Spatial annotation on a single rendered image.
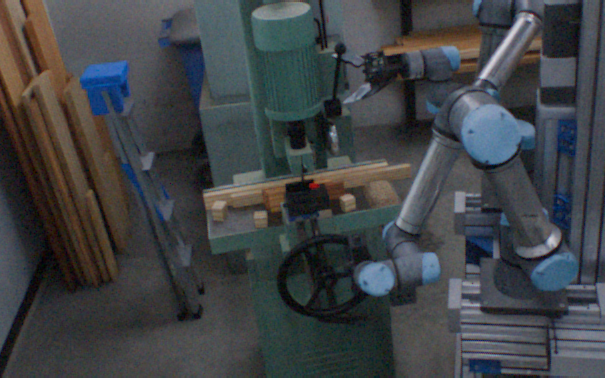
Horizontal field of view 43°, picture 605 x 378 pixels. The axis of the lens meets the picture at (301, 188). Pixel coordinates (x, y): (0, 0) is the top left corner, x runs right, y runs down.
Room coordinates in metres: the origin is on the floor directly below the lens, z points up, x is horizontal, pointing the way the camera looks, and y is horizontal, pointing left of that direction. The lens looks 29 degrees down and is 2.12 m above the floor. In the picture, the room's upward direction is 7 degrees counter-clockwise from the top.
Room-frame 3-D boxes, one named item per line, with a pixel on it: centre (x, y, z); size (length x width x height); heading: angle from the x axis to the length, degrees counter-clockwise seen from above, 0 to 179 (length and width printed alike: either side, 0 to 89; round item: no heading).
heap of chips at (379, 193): (2.08, -0.24, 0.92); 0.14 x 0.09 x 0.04; 5
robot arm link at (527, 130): (2.14, -0.69, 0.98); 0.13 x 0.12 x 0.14; 44
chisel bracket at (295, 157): (2.16, -0.01, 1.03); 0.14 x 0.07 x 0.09; 5
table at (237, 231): (2.03, 0.00, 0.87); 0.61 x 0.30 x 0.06; 95
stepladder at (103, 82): (2.85, 0.64, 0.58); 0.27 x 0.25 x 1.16; 89
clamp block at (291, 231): (1.95, -0.01, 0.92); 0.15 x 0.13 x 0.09; 95
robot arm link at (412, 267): (1.51, -0.25, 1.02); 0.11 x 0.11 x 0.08; 5
